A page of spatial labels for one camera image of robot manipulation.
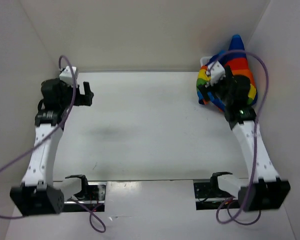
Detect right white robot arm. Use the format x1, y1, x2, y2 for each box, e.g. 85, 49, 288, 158
196, 64, 291, 212

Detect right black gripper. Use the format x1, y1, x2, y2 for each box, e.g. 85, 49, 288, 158
197, 65, 233, 106

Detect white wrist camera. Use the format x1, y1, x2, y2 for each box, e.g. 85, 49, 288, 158
59, 66, 79, 85
206, 61, 226, 86

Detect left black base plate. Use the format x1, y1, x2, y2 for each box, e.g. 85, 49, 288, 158
62, 181, 107, 213

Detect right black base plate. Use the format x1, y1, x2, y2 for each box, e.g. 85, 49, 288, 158
193, 179, 231, 211

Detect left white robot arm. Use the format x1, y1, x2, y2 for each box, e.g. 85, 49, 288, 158
9, 78, 94, 217

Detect rainbow striped shorts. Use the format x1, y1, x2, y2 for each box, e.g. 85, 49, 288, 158
196, 34, 258, 112

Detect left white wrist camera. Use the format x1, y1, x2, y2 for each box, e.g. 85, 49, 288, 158
59, 66, 79, 85

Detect white plastic basket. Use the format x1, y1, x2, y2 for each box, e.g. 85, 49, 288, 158
200, 56, 215, 67

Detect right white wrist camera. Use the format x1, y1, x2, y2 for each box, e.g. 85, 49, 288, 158
206, 61, 226, 86

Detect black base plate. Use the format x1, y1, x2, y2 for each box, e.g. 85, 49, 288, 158
62, 181, 107, 213
193, 179, 231, 211

